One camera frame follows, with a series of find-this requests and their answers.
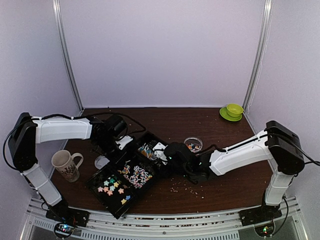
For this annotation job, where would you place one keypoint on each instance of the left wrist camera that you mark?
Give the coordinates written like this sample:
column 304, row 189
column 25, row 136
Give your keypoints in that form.
column 121, row 144

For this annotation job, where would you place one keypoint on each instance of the clear plastic lid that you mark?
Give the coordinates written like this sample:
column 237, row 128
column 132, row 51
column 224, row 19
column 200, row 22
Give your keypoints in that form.
column 101, row 161

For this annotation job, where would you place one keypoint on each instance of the clear plastic cup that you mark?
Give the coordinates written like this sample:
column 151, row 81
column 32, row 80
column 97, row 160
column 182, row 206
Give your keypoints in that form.
column 194, row 144

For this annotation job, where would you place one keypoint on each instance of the green bowl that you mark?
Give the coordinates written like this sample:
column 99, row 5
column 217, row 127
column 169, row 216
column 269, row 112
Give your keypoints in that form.
column 234, row 110

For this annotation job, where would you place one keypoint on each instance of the green saucer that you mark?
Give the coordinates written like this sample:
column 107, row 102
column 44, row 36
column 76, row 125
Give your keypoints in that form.
column 223, row 113

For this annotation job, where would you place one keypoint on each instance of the front aluminium rail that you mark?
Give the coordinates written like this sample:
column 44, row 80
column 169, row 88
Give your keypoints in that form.
column 221, row 225

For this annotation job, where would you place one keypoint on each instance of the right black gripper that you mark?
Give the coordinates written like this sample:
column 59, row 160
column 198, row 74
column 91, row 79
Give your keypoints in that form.
column 165, row 173

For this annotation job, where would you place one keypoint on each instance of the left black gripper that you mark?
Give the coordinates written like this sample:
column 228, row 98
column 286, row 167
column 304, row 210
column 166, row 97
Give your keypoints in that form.
column 121, row 155

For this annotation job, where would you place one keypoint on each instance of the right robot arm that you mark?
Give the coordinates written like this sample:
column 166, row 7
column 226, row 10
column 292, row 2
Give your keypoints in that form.
column 275, row 142

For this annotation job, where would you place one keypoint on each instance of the left aluminium frame post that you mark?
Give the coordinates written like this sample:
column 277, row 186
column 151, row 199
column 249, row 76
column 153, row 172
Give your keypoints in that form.
column 65, row 53

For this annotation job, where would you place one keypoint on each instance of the right aluminium frame post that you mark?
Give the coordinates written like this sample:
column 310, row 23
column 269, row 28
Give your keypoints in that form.
column 258, row 60

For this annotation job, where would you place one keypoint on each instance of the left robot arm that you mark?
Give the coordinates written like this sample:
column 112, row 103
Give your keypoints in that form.
column 29, row 131

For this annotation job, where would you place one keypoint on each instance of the cream floral mug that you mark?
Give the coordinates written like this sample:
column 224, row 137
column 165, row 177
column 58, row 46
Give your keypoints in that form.
column 67, row 164

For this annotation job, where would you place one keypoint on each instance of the aluminium frame post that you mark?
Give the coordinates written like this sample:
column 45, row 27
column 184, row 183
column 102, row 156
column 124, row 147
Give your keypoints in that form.
column 65, row 53
column 258, row 60

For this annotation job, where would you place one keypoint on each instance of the black three-compartment candy tray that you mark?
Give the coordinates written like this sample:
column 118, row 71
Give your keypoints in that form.
column 120, row 184

